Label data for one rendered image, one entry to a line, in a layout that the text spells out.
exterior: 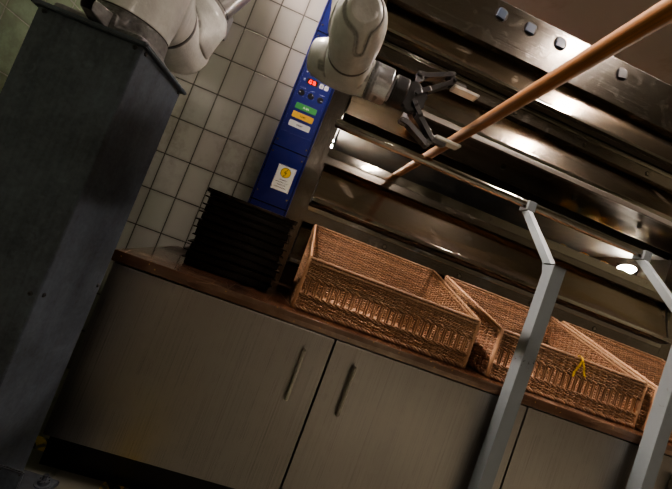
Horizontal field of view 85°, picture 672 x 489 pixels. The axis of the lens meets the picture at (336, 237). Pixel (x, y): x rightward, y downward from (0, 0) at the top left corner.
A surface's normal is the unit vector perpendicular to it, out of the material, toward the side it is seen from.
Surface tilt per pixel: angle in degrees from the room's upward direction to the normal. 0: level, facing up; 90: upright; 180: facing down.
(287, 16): 90
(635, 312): 70
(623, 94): 90
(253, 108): 90
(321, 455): 90
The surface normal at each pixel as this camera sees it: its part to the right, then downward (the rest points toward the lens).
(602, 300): 0.25, -0.33
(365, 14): 0.10, 0.15
